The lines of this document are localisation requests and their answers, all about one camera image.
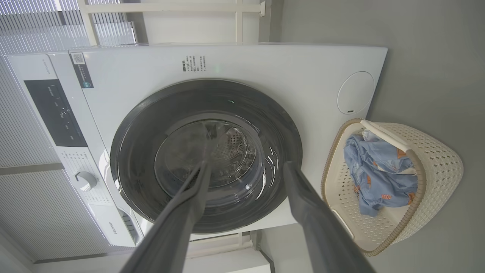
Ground cream perforated laundry basket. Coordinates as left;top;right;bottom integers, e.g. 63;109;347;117
321;119;464;257

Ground white metal railing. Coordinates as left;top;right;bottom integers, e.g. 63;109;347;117
78;0;266;258

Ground black washing machine display panel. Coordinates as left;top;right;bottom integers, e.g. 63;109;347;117
24;79;88;147

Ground dark QR code sticker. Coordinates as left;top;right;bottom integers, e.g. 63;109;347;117
70;52;94;89

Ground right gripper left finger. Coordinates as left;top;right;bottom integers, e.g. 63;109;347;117
120;161;212;273

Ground silver washing machine control knob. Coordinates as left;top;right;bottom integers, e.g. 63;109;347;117
74;171;98;192

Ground dark round glass washer door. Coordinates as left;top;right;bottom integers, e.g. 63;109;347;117
110;78;303;234

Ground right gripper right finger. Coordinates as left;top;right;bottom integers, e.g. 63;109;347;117
282;161;375;273

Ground white front-load washing machine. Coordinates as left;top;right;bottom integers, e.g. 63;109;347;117
8;42;388;248

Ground white window blinds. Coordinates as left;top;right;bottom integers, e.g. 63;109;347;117
0;0;137;262

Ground blue patterned garment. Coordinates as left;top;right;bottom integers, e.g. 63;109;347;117
352;163;418;217
344;129;415;175

